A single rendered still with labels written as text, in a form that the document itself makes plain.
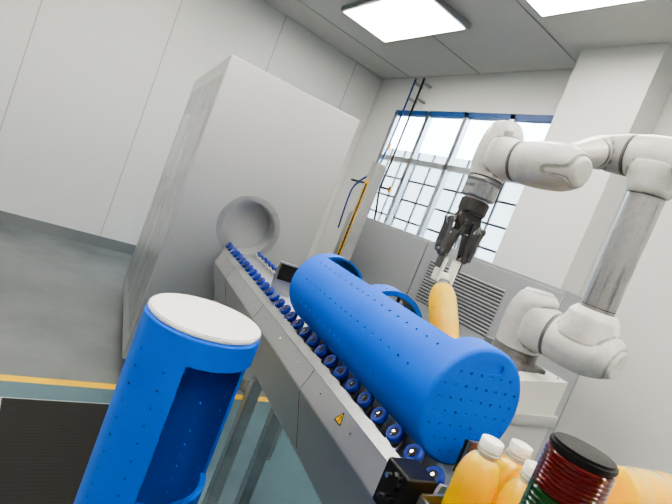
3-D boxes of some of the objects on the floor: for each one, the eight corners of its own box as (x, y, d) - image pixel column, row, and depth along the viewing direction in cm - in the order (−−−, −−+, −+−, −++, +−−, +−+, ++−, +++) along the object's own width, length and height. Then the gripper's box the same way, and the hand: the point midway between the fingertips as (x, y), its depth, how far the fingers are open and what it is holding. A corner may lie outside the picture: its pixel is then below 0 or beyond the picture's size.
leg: (241, 510, 205) (291, 382, 200) (244, 519, 200) (296, 389, 195) (229, 509, 202) (279, 380, 197) (231, 519, 197) (283, 387, 192)
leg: (211, 508, 199) (262, 377, 194) (213, 519, 194) (266, 383, 188) (197, 508, 196) (249, 374, 191) (199, 518, 191) (253, 381, 186)
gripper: (489, 208, 128) (455, 286, 130) (444, 186, 121) (408, 269, 123) (508, 213, 121) (472, 295, 123) (462, 189, 114) (424, 277, 116)
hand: (445, 271), depth 123 cm, fingers closed on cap, 4 cm apart
